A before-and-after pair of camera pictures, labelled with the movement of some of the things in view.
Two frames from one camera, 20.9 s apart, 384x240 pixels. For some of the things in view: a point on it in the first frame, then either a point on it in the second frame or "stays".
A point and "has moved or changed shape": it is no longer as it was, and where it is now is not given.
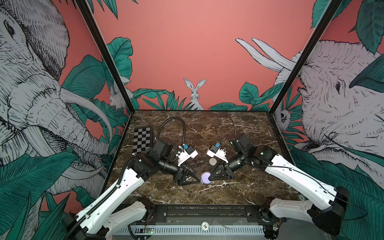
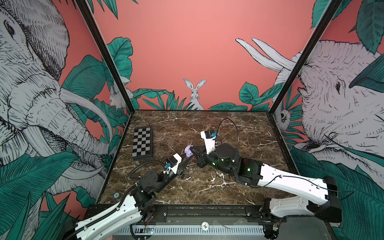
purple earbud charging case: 204,178 has moved or changed shape
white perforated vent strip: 198,230 stays
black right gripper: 220,168 -> 203,161
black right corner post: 320,28 stays
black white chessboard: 142,139 stays
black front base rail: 205,214 stays
